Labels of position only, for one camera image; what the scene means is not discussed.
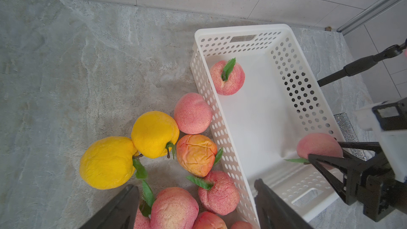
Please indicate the white perforated plastic basket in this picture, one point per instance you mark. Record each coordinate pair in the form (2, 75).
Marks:
(259, 127)

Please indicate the pink peach with leaf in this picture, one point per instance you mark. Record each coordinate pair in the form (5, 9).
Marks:
(228, 76)

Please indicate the yellow peach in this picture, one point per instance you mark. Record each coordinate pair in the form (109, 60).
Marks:
(111, 162)
(151, 133)

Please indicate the pink peach beside basket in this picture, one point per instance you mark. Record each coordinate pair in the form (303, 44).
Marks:
(217, 192)

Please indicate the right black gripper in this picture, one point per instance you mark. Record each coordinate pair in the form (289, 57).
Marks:
(371, 183)

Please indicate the orange wrinkled peach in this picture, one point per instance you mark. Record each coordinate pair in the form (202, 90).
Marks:
(196, 154)

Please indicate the orange pink peach centre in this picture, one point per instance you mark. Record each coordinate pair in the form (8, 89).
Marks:
(208, 220)

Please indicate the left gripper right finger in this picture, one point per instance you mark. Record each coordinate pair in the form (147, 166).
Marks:
(273, 212)

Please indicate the pink peach left row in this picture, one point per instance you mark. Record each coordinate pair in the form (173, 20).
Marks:
(141, 221)

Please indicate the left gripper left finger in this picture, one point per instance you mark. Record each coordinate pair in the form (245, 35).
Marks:
(119, 213)

